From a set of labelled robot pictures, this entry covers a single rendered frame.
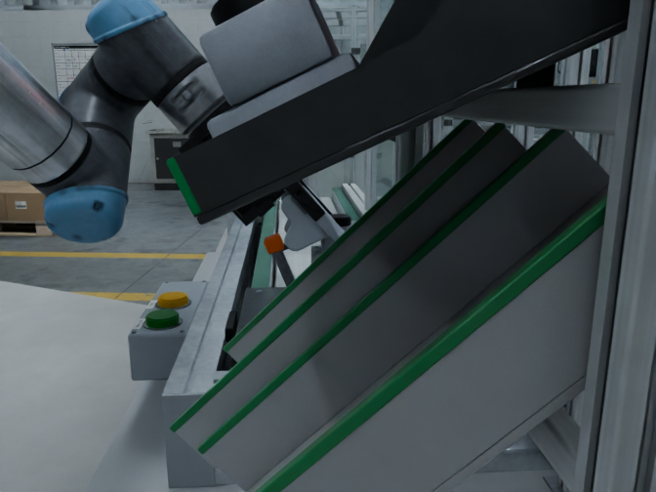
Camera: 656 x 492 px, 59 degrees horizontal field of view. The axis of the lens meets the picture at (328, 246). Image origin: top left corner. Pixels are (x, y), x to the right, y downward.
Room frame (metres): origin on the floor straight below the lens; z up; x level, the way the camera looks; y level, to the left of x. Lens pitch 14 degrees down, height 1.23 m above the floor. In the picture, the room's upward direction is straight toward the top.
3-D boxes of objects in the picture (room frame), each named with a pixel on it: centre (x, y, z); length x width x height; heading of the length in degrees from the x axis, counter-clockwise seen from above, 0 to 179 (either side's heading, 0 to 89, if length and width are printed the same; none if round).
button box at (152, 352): (0.75, 0.21, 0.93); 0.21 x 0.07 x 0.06; 4
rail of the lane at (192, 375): (0.94, 0.16, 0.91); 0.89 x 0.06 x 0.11; 4
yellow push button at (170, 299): (0.75, 0.21, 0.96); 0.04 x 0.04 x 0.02
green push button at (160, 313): (0.68, 0.20, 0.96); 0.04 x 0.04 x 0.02
